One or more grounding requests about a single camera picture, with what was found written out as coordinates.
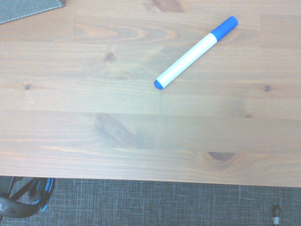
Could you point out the blue and white marker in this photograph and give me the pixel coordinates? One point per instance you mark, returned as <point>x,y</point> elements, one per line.
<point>188,54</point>

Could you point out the black and blue headphones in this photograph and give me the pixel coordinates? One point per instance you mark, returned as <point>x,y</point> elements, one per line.
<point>35,195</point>

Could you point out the grey felt desk organizer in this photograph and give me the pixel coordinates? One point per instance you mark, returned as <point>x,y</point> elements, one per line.
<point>21,9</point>

